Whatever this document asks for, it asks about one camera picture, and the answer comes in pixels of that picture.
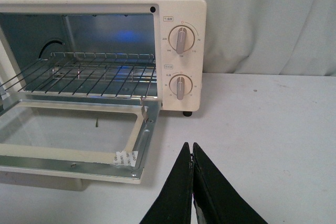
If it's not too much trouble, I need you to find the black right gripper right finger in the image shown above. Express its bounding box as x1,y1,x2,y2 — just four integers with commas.
193,143,266,223

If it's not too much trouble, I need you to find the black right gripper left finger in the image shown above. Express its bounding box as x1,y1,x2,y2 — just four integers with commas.
141,142,194,223

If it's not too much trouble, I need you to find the glass oven door with handle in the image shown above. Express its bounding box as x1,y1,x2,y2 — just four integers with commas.
1,93,161,190

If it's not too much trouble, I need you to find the white Toshiba toaster oven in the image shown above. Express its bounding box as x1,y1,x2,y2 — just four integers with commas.
1,0,207,114

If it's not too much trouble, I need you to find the lower timer knob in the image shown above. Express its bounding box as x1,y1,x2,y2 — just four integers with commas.
170,74,193,100

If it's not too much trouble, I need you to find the upper temperature knob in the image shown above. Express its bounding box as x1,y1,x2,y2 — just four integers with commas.
169,26,195,55

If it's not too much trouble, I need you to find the metal wire oven rack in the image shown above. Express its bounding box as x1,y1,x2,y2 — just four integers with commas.
1,52,158,99

